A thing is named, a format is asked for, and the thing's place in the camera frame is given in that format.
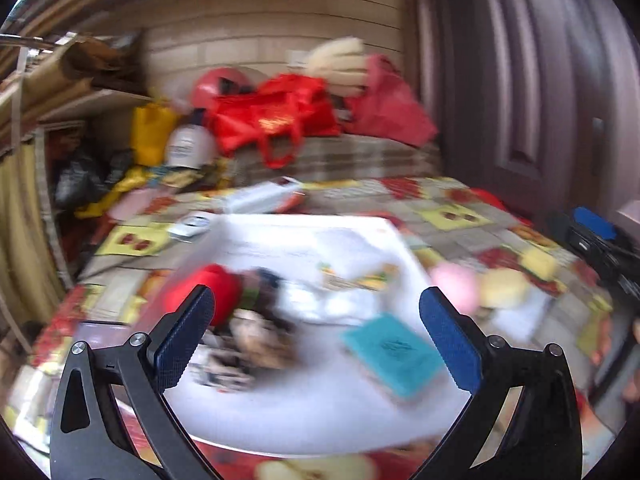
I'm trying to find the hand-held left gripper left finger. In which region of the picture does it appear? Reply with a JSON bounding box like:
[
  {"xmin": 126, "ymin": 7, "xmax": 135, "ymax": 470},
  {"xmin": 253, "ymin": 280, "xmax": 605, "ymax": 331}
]
[{"xmin": 49, "ymin": 284, "xmax": 223, "ymax": 480}]

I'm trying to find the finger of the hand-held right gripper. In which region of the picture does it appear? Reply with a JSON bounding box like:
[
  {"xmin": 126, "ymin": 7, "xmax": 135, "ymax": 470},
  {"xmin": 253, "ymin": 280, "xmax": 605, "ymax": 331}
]
[{"xmin": 547, "ymin": 206, "xmax": 626, "ymax": 261}]

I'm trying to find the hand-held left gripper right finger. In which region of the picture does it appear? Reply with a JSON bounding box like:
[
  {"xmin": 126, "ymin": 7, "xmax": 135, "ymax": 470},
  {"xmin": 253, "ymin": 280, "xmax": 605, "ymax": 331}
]
[{"xmin": 410, "ymin": 286, "xmax": 586, "ymax": 480}]

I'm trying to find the yellow and teal sponge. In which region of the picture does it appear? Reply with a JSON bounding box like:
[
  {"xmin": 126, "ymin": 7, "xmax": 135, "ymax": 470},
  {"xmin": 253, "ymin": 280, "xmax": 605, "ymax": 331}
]
[{"xmin": 341, "ymin": 312, "xmax": 443, "ymax": 403}]

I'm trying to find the red ball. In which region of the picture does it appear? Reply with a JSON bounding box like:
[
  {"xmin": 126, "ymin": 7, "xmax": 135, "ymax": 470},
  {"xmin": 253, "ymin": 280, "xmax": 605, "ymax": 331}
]
[{"xmin": 167, "ymin": 265, "xmax": 243, "ymax": 328}]

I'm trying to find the cow-print plush toy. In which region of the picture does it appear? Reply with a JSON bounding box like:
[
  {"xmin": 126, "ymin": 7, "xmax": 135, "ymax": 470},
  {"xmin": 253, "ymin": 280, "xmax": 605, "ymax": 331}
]
[{"xmin": 192, "ymin": 267, "xmax": 301, "ymax": 393}]

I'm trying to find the pink ball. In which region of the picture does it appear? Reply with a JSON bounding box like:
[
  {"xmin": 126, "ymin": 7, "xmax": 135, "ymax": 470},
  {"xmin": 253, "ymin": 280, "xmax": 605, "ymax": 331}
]
[{"xmin": 431, "ymin": 262, "xmax": 481, "ymax": 311}]

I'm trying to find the yellow ball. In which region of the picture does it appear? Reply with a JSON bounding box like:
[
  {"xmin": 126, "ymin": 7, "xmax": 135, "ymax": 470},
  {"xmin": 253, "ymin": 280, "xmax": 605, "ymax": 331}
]
[{"xmin": 477, "ymin": 269, "xmax": 531, "ymax": 308}]

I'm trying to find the red plastic bag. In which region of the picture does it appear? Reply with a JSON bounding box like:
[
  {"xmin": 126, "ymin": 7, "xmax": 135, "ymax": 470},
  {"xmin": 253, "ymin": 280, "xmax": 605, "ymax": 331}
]
[{"xmin": 470, "ymin": 187, "xmax": 506, "ymax": 211}]

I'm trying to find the dark brown door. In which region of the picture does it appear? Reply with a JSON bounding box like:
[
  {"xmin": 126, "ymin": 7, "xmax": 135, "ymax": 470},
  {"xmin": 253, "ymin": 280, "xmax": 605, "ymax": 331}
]
[{"xmin": 405, "ymin": 0, "xmax": 640, "ymax": 241}]

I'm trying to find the white booklet box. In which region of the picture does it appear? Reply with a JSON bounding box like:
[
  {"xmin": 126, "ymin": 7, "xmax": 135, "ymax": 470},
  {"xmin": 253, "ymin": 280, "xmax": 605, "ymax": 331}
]
[{"xmin": 222, "ymin": 176, "xmax": 306, "ymax": 214}]

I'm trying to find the yellow plastic sheet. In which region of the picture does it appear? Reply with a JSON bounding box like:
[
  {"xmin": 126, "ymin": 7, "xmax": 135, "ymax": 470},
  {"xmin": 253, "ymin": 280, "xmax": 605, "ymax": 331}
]
[{"xmin": 75, "ymin": 167, "xmax": 166, "ymax": 218}]

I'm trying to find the black plastic bag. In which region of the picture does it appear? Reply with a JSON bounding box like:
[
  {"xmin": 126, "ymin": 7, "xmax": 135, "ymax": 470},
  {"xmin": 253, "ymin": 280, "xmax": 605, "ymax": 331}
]
[{"xmin": 54, "ymin": 149, "xmax": 133, "ymax": 211}]

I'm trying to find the yellow curtain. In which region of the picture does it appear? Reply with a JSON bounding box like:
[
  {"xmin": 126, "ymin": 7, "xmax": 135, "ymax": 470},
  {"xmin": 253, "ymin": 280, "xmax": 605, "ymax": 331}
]
[{"xmin": 0, "ymin": 130, "xmax": 71, "ymax": 306}]

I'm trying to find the yellow shopping bag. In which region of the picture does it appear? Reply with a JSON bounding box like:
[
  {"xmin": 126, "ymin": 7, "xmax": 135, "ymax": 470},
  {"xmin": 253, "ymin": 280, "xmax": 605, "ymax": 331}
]
[{"xmin": 131, "ymin": 102, "xmax": 181, "ymax": 167}]

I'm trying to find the plaid cloth cover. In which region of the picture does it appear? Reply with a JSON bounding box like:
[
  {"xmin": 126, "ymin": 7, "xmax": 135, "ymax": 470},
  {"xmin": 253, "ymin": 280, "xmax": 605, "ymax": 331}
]
[{"xmin": 235, "ymin": 135, "xmax": 441, "ymax": 186}]

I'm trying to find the red nonwoven bag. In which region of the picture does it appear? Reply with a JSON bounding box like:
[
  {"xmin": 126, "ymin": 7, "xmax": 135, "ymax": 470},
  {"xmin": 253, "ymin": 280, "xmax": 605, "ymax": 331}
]
[{"xmin": 345, "ymin": 55, "xmax": 438, "ymax": 147}]

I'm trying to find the red tote bag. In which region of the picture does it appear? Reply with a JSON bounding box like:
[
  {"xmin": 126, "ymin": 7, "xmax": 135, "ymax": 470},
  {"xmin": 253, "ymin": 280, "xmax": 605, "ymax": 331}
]
[{"xmin": 207, "ymin": 74, "xmax": 343, "ymax": 170}]

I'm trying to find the red helmet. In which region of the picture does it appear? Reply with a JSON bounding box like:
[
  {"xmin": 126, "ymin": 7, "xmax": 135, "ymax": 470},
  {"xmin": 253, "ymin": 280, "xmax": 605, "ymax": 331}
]
[{"xmin": 192, "ymin": 67, "xmax": 251, "ymax": 111}]

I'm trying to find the stack of wooden planks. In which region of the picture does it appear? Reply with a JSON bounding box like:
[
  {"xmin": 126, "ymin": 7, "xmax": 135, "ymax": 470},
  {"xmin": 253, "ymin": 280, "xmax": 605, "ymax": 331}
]
[{"xmin": 0, "ymin": 35, "xmax": 151, "ymax": 151}]

